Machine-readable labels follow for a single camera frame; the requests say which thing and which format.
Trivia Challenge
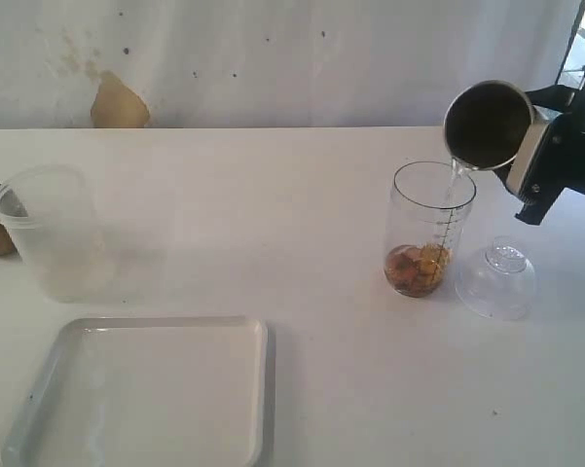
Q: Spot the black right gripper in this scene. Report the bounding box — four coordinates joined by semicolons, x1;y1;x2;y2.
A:
516;85;585;225

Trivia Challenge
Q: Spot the stainless steel tumbler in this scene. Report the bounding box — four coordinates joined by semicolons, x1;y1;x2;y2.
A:
443;80;535;170

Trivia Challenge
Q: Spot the pile of coins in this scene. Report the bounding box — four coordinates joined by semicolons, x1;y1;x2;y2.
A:
384;243;452;298

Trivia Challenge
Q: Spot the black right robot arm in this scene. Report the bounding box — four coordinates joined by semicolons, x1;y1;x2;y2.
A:
505;66;585;226

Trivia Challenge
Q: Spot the clear dome lid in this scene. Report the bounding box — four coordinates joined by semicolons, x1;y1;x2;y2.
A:
455;236;537;320

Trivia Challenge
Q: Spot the clear measuring shaker cup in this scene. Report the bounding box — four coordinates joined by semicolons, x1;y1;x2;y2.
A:
384;162;477;282

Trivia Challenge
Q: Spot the white rectangular tray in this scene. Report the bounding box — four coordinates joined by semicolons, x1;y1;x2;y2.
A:
0;316;269;466

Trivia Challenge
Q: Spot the translucent plastic container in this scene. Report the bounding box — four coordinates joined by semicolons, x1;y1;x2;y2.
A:
0;164;114;302

